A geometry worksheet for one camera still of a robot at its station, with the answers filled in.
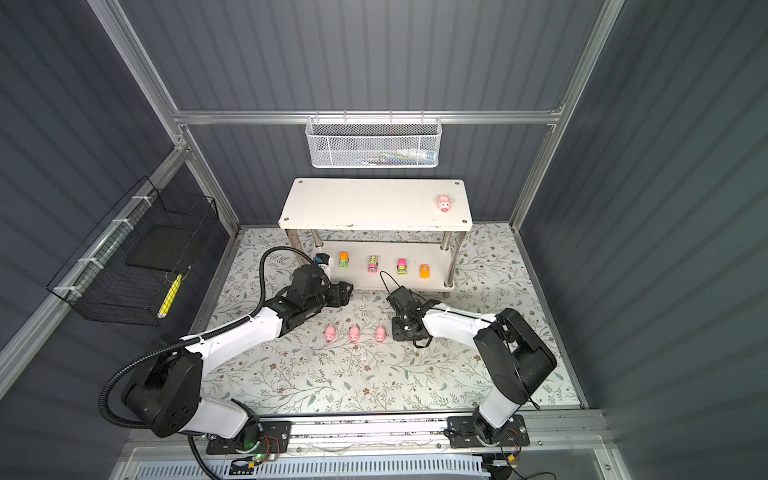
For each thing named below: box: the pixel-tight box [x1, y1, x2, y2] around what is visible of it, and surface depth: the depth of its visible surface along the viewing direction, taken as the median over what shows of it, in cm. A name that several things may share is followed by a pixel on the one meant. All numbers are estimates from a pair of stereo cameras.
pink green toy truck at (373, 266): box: [367, 255, 379, 274], surface depth 101 cm
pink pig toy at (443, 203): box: [437, 194, 452, 213], surface depth 77 cm
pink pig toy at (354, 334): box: [349, 324, 361, 343], surface depth 92 cm
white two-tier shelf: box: [278, 178, 473, 293], surface depth 84 cm
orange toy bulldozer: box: [419, 264, 431, 279], surface depth 100 cm
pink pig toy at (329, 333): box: [324, 324, 336, 343], surface depth 92 cm
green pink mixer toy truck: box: [396, 258, 407, 276], surface depth 101 cm
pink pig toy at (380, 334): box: [375, 326, 387, 343], surface depth 92 cm
